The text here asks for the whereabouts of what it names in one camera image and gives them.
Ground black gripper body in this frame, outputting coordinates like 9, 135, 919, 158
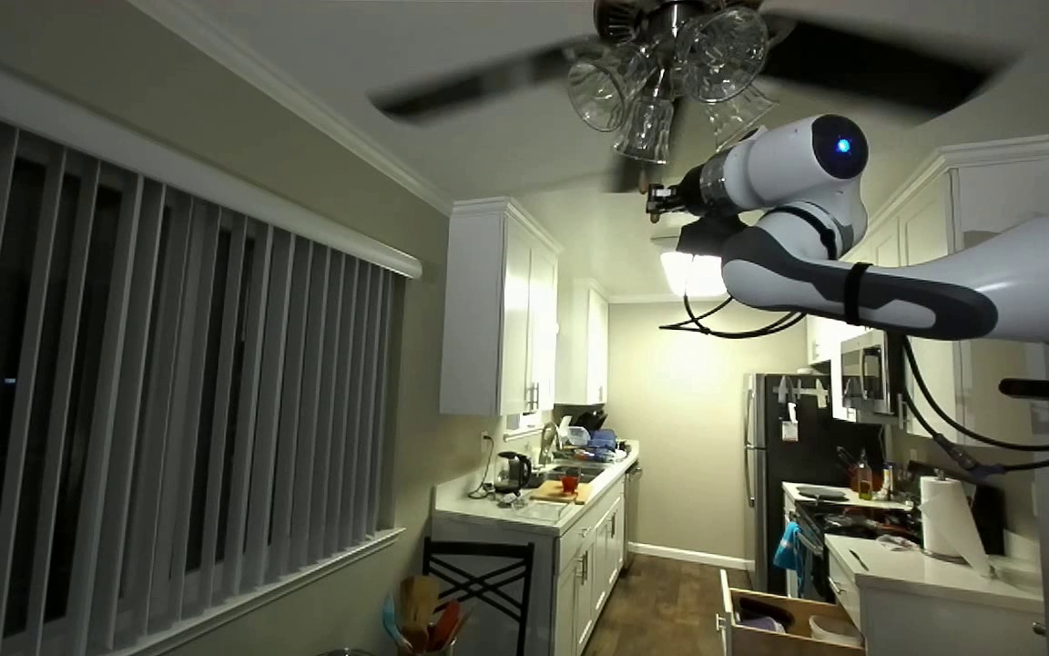
644, 169, 705, 222

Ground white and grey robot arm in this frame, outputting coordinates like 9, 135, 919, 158
644, 113, 1049, 348

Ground ceiling light fixture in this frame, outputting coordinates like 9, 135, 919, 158
661, 248, 730, 299

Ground dark ceiling fan with glass lights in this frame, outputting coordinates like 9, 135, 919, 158
371, 0, 1012, 169

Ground white upper cabinet left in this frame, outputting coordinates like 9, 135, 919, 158
442, 196, 559, 420

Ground black refrigerator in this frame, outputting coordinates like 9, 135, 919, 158
742, 371, 883, 587

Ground white upper cabinets right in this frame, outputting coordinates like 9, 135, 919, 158
849, 135, 1049, 416

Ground black kettle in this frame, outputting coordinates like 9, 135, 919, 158
501, 454, 536, 490

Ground white lower counter cabinet left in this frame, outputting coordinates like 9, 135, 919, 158
425, 454, 638, 656

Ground blue cloth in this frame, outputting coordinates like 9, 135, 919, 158
773, 516, 819, 599

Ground paper towel roll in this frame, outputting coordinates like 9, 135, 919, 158
919, 477, 975, 559

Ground black metal stool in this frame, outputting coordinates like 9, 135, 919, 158
424, 540, 536, 656

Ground open wooden drawer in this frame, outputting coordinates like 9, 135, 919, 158
714, 574, 862, 656

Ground white counter right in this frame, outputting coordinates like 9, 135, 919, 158
828, 536, 1045, 656

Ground colourful items on floor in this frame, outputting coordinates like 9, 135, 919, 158
379, 575, 468, 656

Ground vertical window blinds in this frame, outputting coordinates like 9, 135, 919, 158
0, 124, 402, 656

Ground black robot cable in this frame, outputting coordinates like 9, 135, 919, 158
656, 287, 1049, 480

